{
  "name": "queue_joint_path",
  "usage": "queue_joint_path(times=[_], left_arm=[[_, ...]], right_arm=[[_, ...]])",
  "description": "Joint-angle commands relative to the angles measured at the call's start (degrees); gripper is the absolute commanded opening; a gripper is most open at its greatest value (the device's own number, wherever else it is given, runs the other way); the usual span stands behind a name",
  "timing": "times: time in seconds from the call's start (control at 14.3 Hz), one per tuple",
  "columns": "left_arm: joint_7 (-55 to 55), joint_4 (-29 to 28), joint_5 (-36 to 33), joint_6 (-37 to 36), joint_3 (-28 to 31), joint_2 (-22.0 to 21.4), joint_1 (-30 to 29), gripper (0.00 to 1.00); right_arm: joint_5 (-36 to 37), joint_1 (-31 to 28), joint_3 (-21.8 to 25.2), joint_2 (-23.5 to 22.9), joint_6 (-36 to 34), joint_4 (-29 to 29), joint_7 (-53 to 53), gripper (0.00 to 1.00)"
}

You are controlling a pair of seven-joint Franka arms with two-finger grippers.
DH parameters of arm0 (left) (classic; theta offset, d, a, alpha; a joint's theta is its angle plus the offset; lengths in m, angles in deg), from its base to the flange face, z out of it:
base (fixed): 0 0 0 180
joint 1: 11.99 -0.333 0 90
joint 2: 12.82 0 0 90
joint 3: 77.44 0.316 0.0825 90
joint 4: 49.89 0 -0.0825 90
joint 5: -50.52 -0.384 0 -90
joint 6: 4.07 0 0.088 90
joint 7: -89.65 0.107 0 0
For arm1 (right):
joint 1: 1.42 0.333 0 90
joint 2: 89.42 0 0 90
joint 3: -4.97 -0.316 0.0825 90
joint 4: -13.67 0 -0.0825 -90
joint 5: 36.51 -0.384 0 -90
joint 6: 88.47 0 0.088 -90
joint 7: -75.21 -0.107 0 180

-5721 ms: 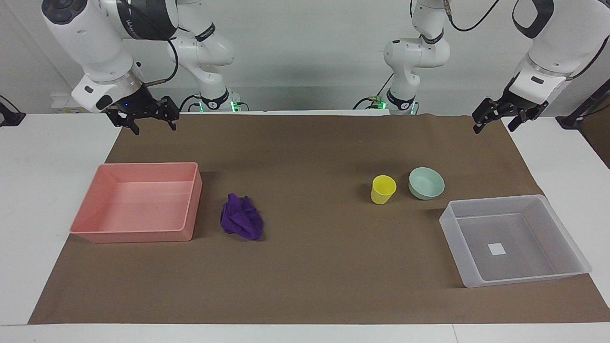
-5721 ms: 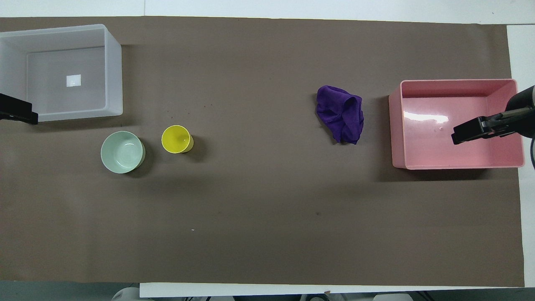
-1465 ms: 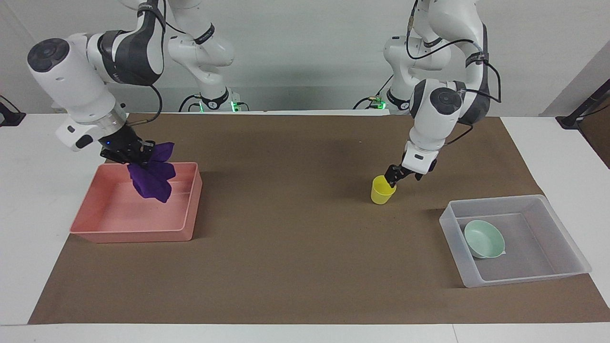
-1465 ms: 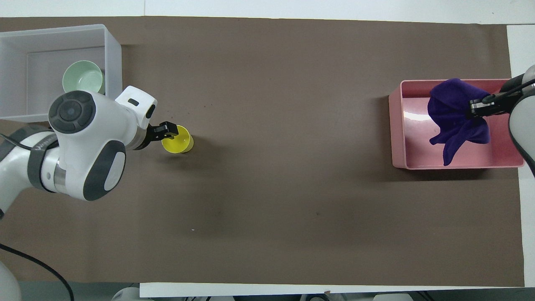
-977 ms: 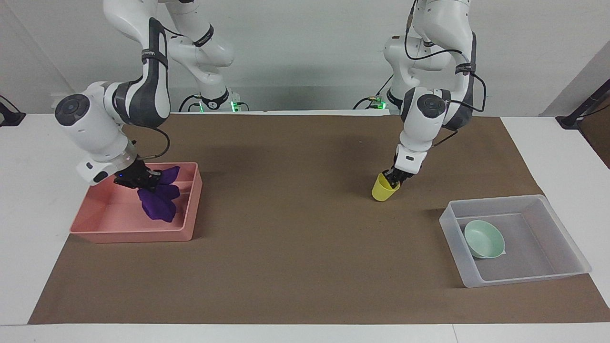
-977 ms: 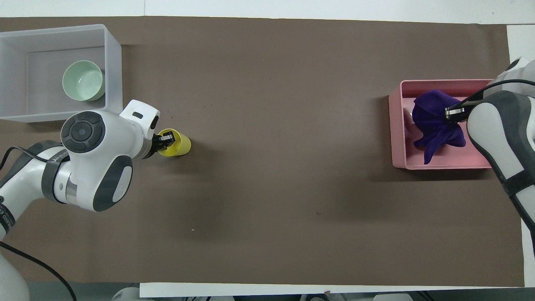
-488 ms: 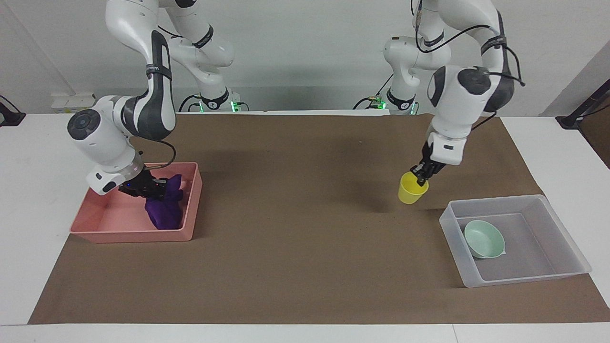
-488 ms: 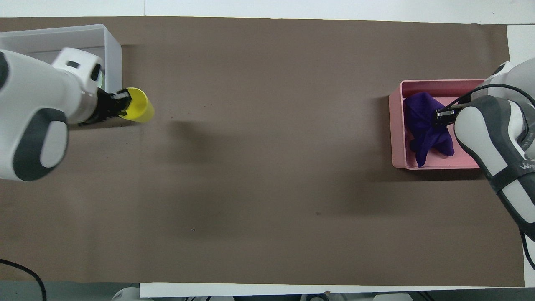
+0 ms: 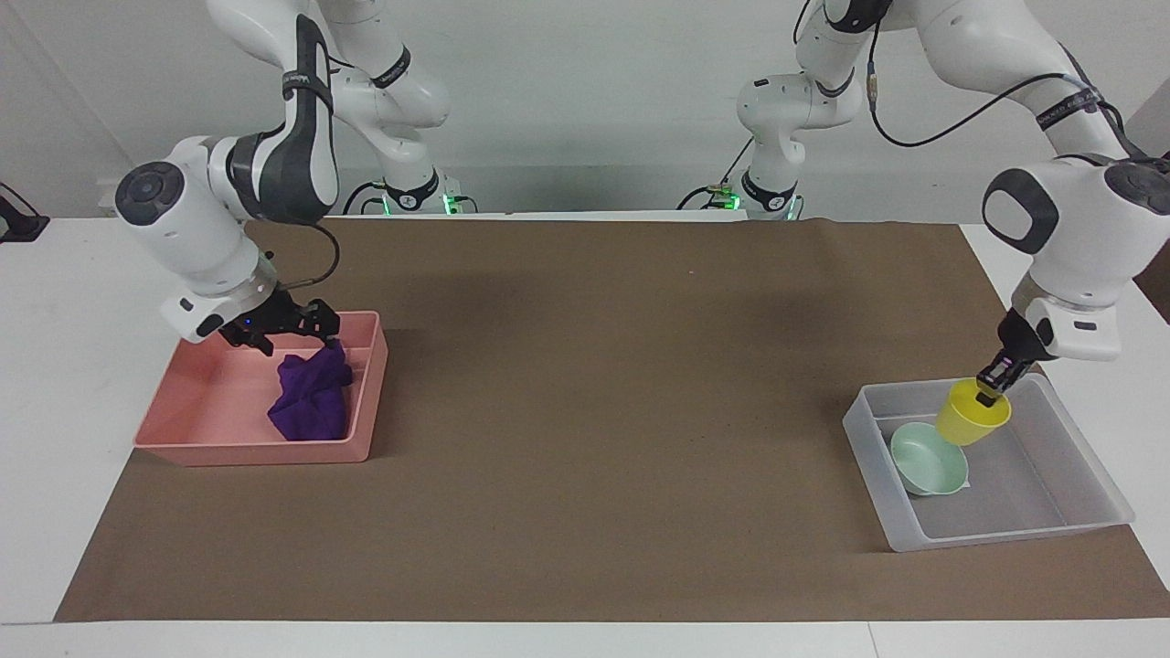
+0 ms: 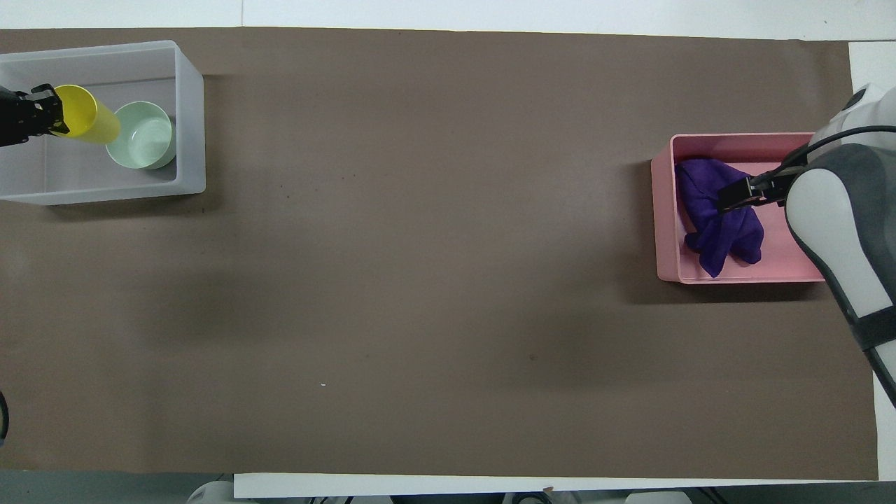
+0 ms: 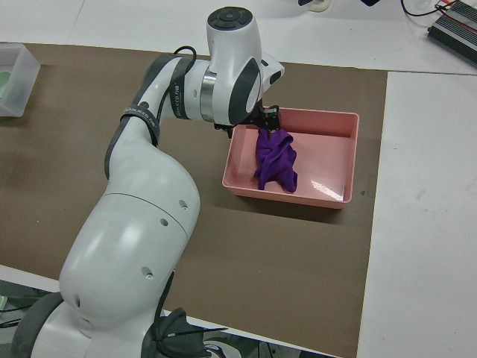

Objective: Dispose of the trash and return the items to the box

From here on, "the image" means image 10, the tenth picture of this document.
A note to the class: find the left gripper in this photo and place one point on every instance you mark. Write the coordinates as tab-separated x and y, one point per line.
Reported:
7	115

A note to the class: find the yellow plastic cup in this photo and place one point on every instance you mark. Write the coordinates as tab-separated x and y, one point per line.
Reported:
89	120

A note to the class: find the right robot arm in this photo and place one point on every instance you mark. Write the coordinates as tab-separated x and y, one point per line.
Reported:
847	224

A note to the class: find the translucent white plastic box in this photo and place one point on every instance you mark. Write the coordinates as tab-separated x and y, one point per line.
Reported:
105	187

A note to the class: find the pink plastic box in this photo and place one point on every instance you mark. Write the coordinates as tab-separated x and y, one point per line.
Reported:
777	262

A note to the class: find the pale green cup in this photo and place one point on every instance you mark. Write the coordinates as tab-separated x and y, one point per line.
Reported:
143	136

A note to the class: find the purple cloth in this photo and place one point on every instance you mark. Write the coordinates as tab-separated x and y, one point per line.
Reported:
703	192

